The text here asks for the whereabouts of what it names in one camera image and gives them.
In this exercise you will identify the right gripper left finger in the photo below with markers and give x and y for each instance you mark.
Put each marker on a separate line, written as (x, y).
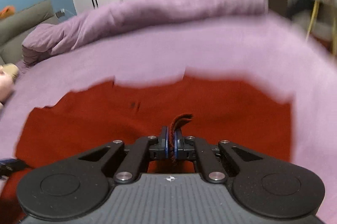
(140, 154)

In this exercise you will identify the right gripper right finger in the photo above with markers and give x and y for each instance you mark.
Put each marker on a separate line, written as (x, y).
(200, 153)

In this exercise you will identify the red knit sweater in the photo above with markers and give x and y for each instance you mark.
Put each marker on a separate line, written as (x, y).
(221, 109)

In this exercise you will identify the black clothing on table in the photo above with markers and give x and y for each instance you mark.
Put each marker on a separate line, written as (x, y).
(298, 6)

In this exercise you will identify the purple bed sheet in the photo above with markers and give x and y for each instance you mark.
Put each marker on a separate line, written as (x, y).
(271, 52)

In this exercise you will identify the pink plush toy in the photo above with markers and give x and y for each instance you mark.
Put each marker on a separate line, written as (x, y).
(9, 73)

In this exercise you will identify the purple rolled duvet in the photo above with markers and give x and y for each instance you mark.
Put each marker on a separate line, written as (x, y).
(115, 18)

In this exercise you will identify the orange object on headboard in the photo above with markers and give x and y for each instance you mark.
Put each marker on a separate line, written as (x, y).
(7, 12)

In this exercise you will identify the wall socket with charger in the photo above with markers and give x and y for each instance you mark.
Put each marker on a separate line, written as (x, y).
(61, 13)

